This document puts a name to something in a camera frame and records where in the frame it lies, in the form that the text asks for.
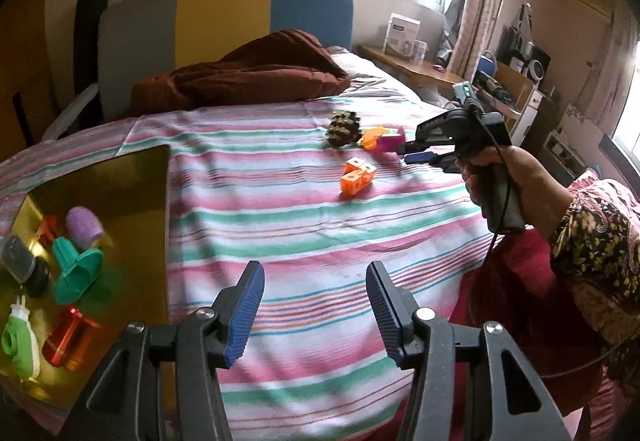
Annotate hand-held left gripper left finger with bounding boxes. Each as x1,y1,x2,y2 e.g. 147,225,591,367
57,260,266,441

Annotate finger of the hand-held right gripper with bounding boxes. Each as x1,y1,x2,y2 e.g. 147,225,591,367
403,150,460,171
395,139,427,157

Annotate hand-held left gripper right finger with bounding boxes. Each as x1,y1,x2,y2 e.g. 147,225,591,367
365,260,571,441

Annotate magenta toy cube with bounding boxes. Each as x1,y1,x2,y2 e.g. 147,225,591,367
376,131,405,155

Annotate gold metal tin box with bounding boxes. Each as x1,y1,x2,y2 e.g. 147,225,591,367
0,144,173,409

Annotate green plastic toy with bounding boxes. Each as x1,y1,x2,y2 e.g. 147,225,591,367
52,236,105,306

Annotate translucent red toy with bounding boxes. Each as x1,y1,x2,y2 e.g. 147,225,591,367
41,305,101,372

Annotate purple soap bar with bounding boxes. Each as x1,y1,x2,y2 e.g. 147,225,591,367
65,206,105,249

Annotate small red toy block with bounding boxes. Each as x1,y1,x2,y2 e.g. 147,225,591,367
34,215,62,252

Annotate white green toy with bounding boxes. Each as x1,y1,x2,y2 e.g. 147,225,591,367
1,303,42,381

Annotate grey black case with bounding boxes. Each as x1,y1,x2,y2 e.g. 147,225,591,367
0,235,37,283

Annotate person's right hand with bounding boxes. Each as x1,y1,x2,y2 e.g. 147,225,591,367
460,145,572,238

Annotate white shelf unit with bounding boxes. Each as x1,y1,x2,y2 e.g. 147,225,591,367
492,60,548,147

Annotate orange toy blocks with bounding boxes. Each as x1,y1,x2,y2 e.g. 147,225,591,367
341,156,378,198

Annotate pine cone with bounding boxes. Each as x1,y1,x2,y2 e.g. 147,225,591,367
325,110,363,150

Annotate wooden nightstand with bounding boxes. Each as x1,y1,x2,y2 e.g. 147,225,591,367
357,44,468,98

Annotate blue container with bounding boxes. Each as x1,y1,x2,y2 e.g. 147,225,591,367
475,50,498,78

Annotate black silver stereo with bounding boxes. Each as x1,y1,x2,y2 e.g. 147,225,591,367
502,26,552,82

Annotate striped bedsheet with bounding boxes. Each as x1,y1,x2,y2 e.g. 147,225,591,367
0,48,501,441

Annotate white cardboard box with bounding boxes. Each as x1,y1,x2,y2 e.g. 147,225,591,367
383,13,422,58

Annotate person's red clothing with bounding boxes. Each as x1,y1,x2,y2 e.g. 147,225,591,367
447,168,626,441

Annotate brown blanket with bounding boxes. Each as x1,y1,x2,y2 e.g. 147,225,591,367
131,28,352,111

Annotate grey yellow blue headboard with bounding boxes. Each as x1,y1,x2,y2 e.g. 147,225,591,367
97,0,355,109

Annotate white chair armrest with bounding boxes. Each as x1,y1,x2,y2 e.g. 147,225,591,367
41,82,102,143

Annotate wooden wardrobe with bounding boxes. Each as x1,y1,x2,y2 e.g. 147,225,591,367
0,0,57,149

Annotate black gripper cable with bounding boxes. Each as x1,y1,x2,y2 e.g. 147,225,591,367
472,141,631,378

